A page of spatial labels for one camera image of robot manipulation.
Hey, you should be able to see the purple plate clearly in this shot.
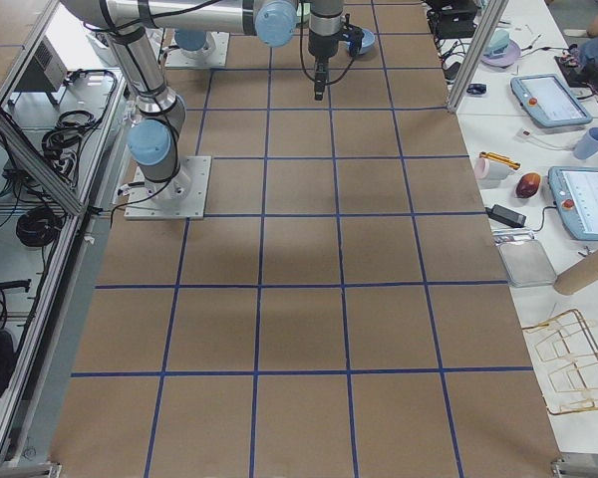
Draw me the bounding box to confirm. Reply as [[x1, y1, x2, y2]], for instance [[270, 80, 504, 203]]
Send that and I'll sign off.
[[480, 40, 521, 68]]

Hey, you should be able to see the far teach pendant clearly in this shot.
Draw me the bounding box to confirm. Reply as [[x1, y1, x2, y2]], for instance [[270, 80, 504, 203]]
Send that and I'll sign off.
[[510, 74, 593, 128]]

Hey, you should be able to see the yellow brass tool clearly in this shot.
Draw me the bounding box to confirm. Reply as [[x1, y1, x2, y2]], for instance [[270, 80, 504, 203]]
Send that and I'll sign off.
[[479, 151, 520, 170]]

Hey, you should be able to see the light blue cup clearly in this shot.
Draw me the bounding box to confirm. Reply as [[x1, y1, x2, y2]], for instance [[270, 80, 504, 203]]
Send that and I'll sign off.
[[573, 126, 598, 160]]

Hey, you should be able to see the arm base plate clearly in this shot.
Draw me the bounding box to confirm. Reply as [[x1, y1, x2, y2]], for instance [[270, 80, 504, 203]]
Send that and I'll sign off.
[[124, 156, 212, 220], [163, 29, 229, 70]]

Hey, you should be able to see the pink cup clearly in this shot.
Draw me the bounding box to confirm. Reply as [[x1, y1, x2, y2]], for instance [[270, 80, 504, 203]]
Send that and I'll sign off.
[[473, 157, 512, 181]]

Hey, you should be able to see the teal sponge block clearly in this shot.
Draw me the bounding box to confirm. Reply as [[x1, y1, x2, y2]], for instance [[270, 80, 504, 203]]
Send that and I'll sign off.
[[483, 29, 510, 58]]

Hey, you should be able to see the small black blue device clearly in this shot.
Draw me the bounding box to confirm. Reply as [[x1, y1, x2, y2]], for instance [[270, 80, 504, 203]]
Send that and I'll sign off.
[[466, 83, 487, 97]]

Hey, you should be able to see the near teach pendant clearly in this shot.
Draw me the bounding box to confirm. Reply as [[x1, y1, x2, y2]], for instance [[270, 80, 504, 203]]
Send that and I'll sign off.
[[547, 166, 598, 241]]

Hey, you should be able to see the red mango fruit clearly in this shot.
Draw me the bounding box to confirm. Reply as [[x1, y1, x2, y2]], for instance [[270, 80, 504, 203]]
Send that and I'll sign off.
[[515, 172, 541, 199]]

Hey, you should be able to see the teach pendant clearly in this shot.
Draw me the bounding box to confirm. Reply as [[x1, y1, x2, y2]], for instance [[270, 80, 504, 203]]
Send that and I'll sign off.
[[547, 166, 598, 241], [510, 74, 593, 128]]

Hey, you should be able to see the metal tray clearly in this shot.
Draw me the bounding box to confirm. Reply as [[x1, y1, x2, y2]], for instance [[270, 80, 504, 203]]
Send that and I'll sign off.
[[497, 240, 556, 288]]

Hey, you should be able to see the black power adapter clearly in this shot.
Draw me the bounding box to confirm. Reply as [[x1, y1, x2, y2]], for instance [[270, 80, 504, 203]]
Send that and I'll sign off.
[[485, 204, 526, 228]]

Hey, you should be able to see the cardboard tube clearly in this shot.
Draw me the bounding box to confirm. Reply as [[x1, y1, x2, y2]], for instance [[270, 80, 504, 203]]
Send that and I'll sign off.
[[553, 249, 598, 295]]

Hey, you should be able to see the gold wire rack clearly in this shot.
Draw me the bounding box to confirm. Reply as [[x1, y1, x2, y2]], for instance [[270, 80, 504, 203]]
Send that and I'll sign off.
[[522, 309, 598, 416]]

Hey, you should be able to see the blue bowl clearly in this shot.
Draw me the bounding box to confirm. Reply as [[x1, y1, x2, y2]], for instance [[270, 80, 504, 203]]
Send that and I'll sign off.
[[358, 28, 376, 57]]

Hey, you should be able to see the aluminium frame post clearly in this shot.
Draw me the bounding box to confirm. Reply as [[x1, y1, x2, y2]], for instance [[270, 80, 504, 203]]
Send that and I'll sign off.
[[447, 0, 508, 114]]

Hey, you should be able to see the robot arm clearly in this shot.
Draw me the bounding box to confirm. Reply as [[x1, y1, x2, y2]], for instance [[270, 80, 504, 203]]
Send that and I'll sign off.
[[63, 1, 302, 206]]

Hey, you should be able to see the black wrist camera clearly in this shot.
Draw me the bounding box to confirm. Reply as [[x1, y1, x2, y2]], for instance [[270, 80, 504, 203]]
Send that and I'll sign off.
[[341, 14, 364, 58]]

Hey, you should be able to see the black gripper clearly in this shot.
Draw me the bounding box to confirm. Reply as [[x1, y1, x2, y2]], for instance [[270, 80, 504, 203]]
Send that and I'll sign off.
[[308, 28, 340, 101]]

